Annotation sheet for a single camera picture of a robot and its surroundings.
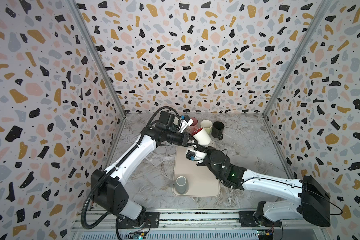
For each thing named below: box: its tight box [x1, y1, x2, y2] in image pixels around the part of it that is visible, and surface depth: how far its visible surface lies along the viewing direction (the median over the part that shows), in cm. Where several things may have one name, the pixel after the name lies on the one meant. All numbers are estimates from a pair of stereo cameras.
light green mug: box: [200, 119, 213, 135], surface depth 105 cm
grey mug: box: [174, 175, 189, 195], surface depth 79 cm
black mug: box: [211, 121, 225, 141], surface depth 105 cm
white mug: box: [191, 127, 211, 146], surface depth 76 cm
